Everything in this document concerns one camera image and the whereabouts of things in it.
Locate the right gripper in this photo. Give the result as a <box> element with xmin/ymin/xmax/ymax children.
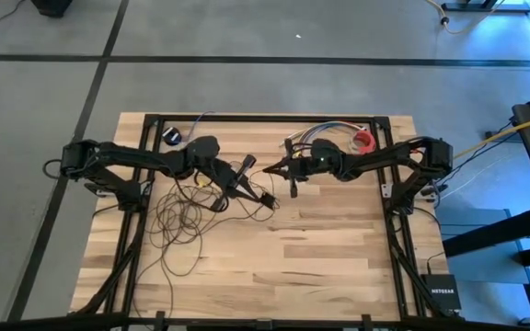
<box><xmin>262</xmin><ymin>137</ymin><xmax>345</xmax><ymax>200</ymax></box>

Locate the black Netgear box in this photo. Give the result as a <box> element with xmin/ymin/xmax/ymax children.
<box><xmin>420</xmin><ymin>273</ymin><xmax>462</xmax><ymax>312</ymax></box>

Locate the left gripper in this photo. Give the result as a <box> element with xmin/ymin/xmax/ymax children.
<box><xmin>208</xmin><ymin>154</ymin><xmax>273</xmax><ymax>213</ymax></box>

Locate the red tape dispenser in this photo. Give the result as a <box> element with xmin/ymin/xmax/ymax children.
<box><xmin>350</xmin><ymin>130</ymin><xmax>377</xmax><ymax>156</ymax></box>

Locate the hanging yellow cord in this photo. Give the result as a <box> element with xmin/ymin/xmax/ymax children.
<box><xmin>453</xmin><ymin>108</ymin><xmax>530</xmax><ymax>160</ymax></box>

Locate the thin blue data cable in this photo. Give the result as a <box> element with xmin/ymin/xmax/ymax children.
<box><xmin>184</xmin><ymin>109</ymin><xmax>218</xmax><ymax>139</ymax></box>

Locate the black plastic spool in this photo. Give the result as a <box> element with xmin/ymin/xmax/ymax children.
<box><xmin>259</xmin><ymin>192</ymin><xmax>279</xmax><ymax>211</ymax></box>

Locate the yellow extension cord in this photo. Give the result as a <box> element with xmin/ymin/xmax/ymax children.
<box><xmin>424</xmin><ymin>0</ymin><xmax>508</xmax><ymax>36</ymax></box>

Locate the long black cord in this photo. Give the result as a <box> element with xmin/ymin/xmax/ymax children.
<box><xmin>131</xmin><ymin>158</ymin><xmax>281</xmax><ymax>321</ymax></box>

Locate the blue round camera mount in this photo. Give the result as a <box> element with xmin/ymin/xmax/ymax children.
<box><xmin>161</xmin><ymin>126</ymin><xmax>183</xmax><ymax>147</ymax></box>

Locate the black overhead gantry bar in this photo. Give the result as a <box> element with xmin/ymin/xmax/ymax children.
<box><xmin>0</xmin><ymin>313</ymin><xmax>530</xmax><ymax>331</ymax></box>

